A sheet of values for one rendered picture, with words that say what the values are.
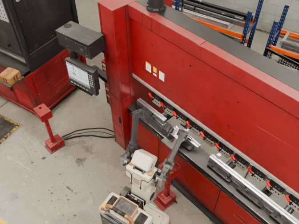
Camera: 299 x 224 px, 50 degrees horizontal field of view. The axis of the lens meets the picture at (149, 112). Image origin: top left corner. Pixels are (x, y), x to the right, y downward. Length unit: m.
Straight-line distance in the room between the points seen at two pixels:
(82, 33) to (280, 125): 2.22
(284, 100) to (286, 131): 0.29
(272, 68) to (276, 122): 0.42
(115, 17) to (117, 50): 0.41
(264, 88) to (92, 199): 2.79
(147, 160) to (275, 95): 1.30
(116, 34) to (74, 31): 0.51
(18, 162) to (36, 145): 0.36
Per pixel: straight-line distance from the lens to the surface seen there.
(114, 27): 3.38
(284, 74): 2.68
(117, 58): 3.61
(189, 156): 3.73
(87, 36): 3.59
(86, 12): 8.06
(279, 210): 3.49
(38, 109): 4.53
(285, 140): 2.79
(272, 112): 2.69
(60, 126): 5.33
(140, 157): 3.09
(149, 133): 4.10
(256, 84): 2.61
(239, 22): 4.89
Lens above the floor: 3.89
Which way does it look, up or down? 47 degrees down
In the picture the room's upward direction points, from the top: straight up
